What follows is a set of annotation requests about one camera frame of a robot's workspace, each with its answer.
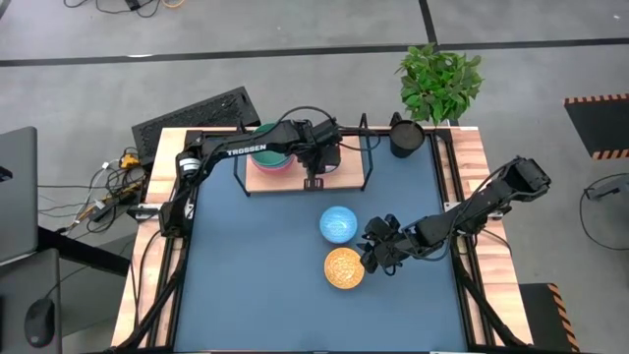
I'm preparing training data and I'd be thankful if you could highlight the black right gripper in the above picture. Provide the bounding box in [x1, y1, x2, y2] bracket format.
[360, 213, 426, 277]

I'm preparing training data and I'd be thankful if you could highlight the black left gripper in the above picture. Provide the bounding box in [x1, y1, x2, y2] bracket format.
[293, 119, 344, 192]

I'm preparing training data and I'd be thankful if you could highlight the wooden shelf with black legs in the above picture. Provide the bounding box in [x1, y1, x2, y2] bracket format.
[232, 112, 375, 198]

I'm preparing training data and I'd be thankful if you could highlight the blue white striped bowl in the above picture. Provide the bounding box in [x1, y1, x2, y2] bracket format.
[318, 205, 359, 246]

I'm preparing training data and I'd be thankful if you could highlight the red bowl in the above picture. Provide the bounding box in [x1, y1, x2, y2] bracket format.
[251, 159, 296, 176]

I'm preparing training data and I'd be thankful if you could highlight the orange patterned bowl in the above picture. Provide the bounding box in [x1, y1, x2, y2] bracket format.
[323, 247, 366, 290]

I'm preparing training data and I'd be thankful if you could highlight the green bowl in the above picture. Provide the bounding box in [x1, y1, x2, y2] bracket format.
[250, 122, 297, 169]

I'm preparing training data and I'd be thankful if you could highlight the black cup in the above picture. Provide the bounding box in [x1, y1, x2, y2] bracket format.
[389, 111, 427, 159]

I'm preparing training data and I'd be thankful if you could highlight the blue table mat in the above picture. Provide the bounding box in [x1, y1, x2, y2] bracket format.
[174, 135, 468, 353]

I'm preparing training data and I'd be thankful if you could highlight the black perforated panel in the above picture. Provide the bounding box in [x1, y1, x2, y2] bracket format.
[131, 86, 262, 166]

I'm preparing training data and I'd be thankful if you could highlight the green leafy plant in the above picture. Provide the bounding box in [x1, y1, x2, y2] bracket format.
[395, 42, 486, 127]

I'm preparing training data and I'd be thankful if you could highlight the black hazard-striped floor mat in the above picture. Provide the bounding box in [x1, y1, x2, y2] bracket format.
[563, 92, 629, 161]
[519, 282, 582, 354]

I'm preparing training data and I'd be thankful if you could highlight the black power strip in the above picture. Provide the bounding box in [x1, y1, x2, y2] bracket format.
[90, 199, 134, 222]

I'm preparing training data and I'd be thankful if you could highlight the black stand beam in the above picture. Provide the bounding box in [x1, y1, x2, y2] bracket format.
[36, 225, 132, 276]

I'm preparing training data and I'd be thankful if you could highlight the grey laptop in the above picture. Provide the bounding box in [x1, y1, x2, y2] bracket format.
[0, 126, 39, 265]

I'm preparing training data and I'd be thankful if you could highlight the black computer mouse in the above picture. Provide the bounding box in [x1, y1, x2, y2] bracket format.
[24, 297, 56, 349]

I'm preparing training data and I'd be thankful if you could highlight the grey side desk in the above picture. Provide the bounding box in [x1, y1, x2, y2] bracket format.
[0, 248, 63, 354]

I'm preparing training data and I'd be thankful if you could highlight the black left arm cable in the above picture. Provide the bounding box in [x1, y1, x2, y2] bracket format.
[274, 104, 382, 152]

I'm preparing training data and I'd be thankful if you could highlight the black metal table frame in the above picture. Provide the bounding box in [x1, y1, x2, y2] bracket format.
[110, 128, 535, 354]

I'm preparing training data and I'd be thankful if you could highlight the tangle of black cables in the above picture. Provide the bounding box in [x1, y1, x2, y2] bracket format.
[37, 146, 151, 235]

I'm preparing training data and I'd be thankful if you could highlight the black floor cable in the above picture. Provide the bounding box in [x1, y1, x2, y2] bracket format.
[63, 0, 163, 19]

